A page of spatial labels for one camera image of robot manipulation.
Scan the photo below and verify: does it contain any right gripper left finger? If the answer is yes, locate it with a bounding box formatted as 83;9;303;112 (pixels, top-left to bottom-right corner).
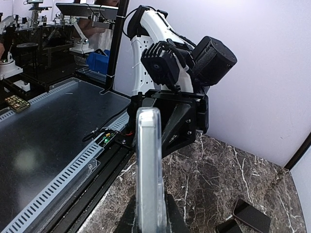
116;196;136;233

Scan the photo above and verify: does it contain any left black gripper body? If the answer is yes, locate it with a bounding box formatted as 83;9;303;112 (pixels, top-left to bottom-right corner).
131;89;209;158

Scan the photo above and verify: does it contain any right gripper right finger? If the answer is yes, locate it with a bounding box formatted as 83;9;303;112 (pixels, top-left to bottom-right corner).
165;193;190;233

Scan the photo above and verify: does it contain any phone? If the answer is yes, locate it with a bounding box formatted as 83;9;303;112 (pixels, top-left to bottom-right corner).
233;199;271;233
136;107;163;233

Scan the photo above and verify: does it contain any black smartphone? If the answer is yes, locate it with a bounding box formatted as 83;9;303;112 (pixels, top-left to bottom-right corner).
215;219;242;233

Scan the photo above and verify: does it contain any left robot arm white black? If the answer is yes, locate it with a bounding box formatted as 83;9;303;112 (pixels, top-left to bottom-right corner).
126;5;238;156

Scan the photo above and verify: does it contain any small green circuit board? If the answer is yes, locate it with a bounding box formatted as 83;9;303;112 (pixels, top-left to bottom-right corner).
95;130;118;148

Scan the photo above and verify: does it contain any black front rail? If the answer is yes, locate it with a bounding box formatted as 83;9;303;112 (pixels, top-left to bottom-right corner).
42;135;134;233

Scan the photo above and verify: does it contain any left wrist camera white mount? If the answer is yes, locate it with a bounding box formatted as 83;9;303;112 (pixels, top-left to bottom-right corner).
140;39;194;93

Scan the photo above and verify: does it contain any white slotted cable duct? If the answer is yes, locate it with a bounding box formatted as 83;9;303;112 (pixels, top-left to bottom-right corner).
0;80;129;233

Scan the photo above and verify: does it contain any left black frame post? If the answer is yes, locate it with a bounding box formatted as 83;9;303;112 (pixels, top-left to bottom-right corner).
101;0;129;94

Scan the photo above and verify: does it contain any black frame post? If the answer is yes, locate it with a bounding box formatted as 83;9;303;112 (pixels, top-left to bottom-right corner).
101;0;129;94
285;133;311;170

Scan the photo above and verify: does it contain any right black frame post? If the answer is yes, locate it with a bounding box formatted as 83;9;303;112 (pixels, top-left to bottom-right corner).
285;133;311;170

